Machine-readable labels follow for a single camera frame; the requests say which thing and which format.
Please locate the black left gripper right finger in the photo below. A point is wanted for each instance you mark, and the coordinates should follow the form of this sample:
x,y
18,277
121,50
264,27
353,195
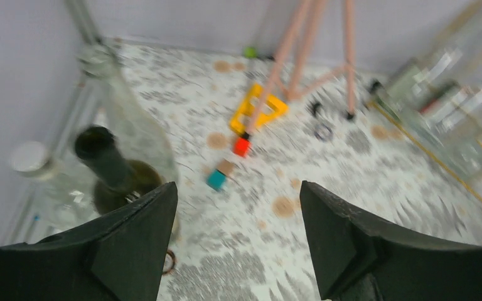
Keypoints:
x,y
358,255

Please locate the black orange poker chip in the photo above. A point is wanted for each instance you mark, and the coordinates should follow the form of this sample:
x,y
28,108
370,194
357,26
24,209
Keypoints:
x,y
169,262

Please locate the clear bottle black cap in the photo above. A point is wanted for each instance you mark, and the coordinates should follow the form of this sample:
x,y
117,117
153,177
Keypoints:
x,y
463,139

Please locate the tall clear glass bottle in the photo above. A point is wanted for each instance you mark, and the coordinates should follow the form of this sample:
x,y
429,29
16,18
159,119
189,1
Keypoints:
x,y
457,50

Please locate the small black screw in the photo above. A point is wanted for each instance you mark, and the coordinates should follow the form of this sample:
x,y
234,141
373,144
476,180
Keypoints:
x,y
314,108

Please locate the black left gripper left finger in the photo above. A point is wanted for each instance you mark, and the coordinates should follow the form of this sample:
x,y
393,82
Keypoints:
x,y
118,256

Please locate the teal cube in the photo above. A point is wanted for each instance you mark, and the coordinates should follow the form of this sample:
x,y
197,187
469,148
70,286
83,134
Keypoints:
x,y
216,180

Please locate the dark green wine bottle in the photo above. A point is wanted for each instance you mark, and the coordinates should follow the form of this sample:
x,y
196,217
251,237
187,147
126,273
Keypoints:
x,y
120,181

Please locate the frosted champagne bottle dark label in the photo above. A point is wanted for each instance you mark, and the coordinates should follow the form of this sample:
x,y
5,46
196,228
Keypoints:
x,y
138,135

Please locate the pink music stand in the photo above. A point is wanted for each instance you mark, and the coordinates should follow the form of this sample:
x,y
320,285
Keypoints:
x,y
289,62

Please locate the floral table cloth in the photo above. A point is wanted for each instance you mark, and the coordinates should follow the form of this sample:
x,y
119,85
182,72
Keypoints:
x,y
248,242

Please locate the brown wooden cube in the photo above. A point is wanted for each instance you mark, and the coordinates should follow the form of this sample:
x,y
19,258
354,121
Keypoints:
x,y
225,167

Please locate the short clear glass bottle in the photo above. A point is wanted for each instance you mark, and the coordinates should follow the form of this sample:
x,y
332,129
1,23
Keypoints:
x,y
65,186

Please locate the red cube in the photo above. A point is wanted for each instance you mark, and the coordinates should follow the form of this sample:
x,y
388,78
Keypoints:
x,y
241,146

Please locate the gold wire wine rack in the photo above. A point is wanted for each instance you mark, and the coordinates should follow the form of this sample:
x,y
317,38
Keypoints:
x,y
436,99

